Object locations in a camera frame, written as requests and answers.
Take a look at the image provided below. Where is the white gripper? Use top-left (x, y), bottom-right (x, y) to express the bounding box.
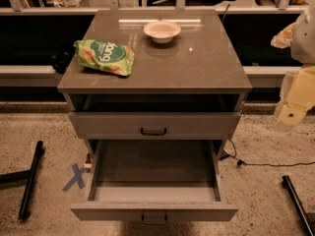
top-left (274, 65), bottom-right (315, 129)

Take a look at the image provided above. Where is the grey drawer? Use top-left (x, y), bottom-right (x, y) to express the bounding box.
top-left (69, 112), bottom-right (240, 140)
top-left (71, 140), bottom-right (238, 225)

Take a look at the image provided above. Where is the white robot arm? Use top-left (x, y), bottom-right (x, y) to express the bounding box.
top-left (271, 6), bottom-right (315, 130)

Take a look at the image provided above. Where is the grey drawer cabinet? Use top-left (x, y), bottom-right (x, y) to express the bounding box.
top-left (57, 9), bottom-right (253, 155)

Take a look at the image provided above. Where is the grey top drawer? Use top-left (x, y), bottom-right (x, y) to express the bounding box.
top-left (69, 112), bottom-right (240, 140)

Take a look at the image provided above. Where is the black stand leg right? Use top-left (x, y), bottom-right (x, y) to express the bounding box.
top-left (283, 175), bottom-right (315, 236)

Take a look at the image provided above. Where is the black stand leg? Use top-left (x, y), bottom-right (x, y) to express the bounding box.
top-left (0, 141), bottom-right (45, 221)
top-left (283, 175), bottom-right (315, 236)

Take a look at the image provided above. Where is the white bowl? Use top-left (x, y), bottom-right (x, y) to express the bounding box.
top-left (144, 21), bottom-right (181, 43)

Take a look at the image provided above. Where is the green snack bag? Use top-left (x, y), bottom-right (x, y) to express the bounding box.
top-left (74, 39), bottom-right (135, 77)

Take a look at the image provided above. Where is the blue tape cross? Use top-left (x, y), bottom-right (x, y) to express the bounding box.
top-left (62, 163), bottom-right (85, 192)

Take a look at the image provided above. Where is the black clamp object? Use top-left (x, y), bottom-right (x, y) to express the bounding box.
top-left (51, 52), bottom-right (69, 74)

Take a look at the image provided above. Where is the black stand leg left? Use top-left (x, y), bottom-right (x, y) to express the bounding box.
top-left (0, 141), bottom-right (45, 221)

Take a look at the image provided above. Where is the metal railing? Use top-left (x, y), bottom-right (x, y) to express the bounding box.
top-left (0, 0), bottom-right (315, 16)

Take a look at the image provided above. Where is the black power cable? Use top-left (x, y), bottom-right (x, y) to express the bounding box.
top-left (219, 139), bottom-right (315, 168)

